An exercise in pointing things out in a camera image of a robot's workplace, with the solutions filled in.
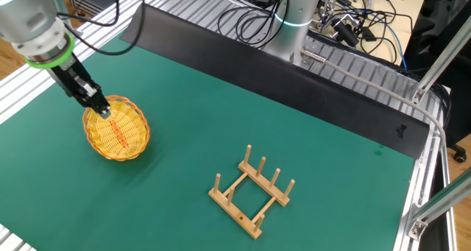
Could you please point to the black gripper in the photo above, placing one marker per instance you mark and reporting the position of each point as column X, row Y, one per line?
column 71, row 78

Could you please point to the orange yellow wicker basket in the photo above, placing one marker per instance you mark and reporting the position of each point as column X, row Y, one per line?
column 121, row 133

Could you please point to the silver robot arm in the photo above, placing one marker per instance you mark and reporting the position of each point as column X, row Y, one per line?
column 29, row 19

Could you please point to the wooden peg dish rack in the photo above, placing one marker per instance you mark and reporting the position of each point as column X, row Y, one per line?
column 235, row 215

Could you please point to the green table mat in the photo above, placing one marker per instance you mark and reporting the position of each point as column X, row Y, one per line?
column 110, row 207

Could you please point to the black rubber barrier strip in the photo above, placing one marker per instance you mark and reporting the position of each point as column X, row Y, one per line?
column 294, row 89

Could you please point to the beige desk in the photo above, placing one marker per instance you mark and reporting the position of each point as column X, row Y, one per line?
column 416, row 8

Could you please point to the black office chair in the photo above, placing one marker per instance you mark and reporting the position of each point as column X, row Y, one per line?
column 460, row 96

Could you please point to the aluminium profile table frame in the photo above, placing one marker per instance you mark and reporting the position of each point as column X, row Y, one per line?
column 22, row 92

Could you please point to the black aluminium frame stand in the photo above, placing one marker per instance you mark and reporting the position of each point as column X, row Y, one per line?
column 95, row 0

